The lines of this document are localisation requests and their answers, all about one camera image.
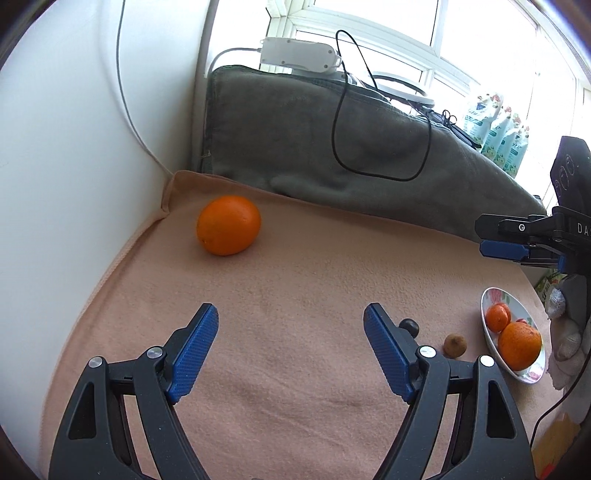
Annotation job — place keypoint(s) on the orange plastic bag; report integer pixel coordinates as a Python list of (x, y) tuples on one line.
[(554, 447)]

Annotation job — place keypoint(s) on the big orange tangerine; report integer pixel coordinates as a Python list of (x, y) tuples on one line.
[(519, 346)]

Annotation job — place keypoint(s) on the person's right hand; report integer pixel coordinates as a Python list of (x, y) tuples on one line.
[(565, 346)]

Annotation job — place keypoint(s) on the white power strip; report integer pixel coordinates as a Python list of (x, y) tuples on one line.
[(300, 53)]

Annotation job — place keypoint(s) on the brown kiwi fruit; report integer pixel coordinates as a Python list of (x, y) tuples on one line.
[(455, 345)]

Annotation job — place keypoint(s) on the white floral plate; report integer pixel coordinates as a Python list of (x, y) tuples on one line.
[(526, 374)]

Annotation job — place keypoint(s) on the grey cushion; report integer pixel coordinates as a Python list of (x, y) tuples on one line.
[(286, 138)]

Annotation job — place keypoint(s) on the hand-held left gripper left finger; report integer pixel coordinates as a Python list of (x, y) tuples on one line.
[(194, 355)]

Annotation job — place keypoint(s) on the medium tangerine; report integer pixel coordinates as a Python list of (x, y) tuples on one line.
[(497, 317)]

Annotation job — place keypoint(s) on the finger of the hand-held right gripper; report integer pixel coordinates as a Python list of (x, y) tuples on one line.
[(512, 226), (503, 250)]

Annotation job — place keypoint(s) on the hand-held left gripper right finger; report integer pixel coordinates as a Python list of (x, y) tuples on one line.
[(385, 350)]

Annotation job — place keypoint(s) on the small dark plum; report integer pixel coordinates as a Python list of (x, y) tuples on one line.
[(410, 326)]

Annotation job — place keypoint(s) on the large round orange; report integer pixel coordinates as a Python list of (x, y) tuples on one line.
[(228, 225)]

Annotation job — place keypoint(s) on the peach fleece blanket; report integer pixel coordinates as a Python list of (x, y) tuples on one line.
[(300, 286)]

